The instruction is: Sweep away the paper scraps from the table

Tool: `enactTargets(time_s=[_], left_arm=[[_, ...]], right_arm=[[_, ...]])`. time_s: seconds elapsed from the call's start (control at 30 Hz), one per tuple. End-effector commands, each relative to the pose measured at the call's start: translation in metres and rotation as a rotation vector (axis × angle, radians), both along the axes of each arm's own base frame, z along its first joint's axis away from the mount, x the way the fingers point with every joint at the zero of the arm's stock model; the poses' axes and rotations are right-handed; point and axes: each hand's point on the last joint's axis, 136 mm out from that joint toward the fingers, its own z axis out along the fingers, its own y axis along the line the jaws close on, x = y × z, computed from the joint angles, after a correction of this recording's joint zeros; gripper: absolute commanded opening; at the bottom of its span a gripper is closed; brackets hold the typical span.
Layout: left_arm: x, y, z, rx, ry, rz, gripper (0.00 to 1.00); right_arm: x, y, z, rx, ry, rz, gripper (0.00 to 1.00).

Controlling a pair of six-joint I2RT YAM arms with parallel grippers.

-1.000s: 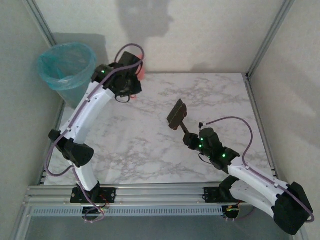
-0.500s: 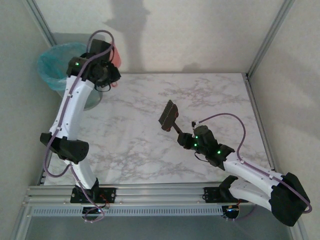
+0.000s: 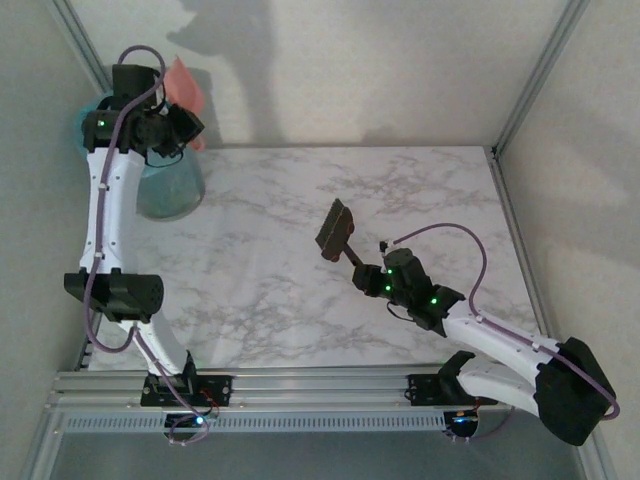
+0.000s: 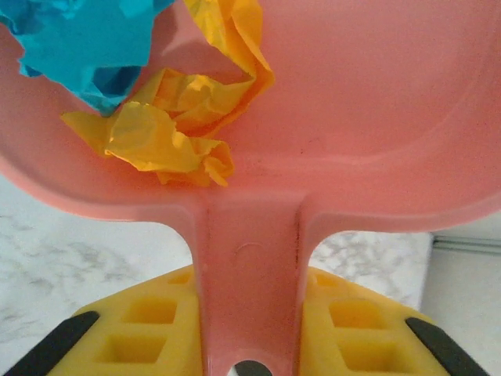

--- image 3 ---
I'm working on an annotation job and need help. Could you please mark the pink plastic dustpan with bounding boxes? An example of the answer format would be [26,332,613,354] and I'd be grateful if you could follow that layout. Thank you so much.
[163,53,208,152]

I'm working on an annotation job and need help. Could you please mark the dark brown hand brush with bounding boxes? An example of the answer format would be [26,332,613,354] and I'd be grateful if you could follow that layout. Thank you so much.
[313,198,362,269]

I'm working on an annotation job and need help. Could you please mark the grey mesh trash bin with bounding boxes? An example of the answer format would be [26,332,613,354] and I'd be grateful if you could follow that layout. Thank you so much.
[73,92,207,221]

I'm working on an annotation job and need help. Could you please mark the controller board with LED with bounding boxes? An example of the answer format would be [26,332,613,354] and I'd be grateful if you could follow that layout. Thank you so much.
[164,412,212,444]
[448,409,482,442]

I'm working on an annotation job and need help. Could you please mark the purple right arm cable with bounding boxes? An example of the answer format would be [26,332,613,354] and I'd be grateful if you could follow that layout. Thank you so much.
[382,222,624,444]

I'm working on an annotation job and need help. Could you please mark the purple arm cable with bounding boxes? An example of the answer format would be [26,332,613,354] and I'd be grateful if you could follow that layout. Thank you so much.
[84,45,216,446]
[382,222,624,444]

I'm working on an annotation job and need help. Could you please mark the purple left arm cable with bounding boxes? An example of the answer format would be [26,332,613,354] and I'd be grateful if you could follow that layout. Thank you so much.
[84,45,216,446]

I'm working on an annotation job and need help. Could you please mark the aluminium frame post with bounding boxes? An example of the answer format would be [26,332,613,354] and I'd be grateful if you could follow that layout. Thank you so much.
[492,0,591,157]
[49,0,114,96]

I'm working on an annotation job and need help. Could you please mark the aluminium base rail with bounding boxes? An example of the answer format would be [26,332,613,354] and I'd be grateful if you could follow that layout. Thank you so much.
[47,367,594,414]

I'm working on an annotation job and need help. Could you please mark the grey slotted cable duct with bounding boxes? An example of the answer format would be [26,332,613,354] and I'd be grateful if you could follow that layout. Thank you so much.
[64,412,446,434]

